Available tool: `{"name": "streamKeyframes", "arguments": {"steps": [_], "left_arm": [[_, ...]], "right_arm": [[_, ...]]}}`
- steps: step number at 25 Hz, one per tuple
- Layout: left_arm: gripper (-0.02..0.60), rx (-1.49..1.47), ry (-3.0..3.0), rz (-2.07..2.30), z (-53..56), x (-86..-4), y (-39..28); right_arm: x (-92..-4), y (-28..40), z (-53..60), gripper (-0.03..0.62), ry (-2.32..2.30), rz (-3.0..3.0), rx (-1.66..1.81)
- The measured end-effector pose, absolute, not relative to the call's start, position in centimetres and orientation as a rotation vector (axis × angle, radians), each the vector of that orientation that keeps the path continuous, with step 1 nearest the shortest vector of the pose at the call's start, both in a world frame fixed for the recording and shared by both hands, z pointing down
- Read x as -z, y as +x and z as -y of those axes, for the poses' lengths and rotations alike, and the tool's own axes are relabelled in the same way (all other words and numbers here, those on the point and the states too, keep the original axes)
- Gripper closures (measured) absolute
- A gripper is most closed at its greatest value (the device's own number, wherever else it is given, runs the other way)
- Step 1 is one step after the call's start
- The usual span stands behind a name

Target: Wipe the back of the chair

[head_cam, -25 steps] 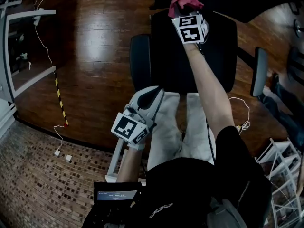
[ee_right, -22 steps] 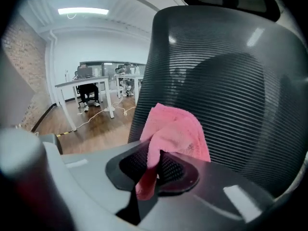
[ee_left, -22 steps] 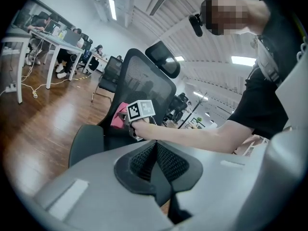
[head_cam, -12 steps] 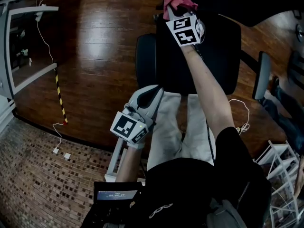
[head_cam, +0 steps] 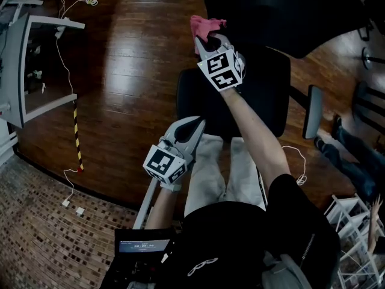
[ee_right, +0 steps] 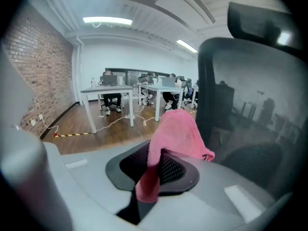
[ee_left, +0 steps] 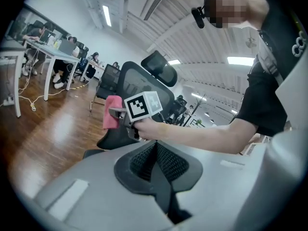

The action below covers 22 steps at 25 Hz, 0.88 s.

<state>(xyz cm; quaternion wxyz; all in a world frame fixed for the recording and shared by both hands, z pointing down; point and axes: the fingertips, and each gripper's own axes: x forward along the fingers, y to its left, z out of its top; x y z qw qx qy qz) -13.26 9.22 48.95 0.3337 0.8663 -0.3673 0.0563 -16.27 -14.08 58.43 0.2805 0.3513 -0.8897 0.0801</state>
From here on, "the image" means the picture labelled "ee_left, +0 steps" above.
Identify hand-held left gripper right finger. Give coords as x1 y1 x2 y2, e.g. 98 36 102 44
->
157 141 267 231

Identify white-legged glass desk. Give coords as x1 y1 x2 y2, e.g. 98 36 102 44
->
24 36 81 101

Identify black chair headrest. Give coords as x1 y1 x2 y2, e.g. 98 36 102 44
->
141 50 178 88

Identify grey shoulder strap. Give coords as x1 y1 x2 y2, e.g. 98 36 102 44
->
250 31 284 86

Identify grey desk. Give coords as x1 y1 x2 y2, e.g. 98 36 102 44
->
0 38 27 119

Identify black office chair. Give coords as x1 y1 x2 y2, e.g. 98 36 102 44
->
166 96 188 125
73 41 90 79
96 61 176 151

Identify person's right hand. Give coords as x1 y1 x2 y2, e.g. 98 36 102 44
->
135 116 167 141

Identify black mesh visitor chair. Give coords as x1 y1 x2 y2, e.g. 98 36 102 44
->
90 64 121 112

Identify black pole stand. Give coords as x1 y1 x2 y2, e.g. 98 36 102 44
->
193 94 207 117

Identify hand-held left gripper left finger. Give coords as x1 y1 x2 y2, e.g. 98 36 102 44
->
31 140 174 231

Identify pink cloth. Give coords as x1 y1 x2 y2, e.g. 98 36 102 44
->
103 95 123 130

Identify grey laptop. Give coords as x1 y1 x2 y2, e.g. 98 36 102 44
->
39 29 56 44
59 39 77 57

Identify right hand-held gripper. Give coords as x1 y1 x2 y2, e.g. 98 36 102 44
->
108 90 164 140

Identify person's head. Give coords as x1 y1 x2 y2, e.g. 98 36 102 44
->
204 0 270 30

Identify person's black t-shirt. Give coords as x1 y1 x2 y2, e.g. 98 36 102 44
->
232 0 308 137

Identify person's right forearm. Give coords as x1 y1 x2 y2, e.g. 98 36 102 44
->
163 118 259 155

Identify black head camera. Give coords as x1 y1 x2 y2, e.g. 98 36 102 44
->
191 6 207 29

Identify white coiled cable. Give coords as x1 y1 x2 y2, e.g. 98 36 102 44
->
18 47 87 112

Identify ceiling air vent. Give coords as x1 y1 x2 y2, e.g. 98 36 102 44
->
143 0 174 21

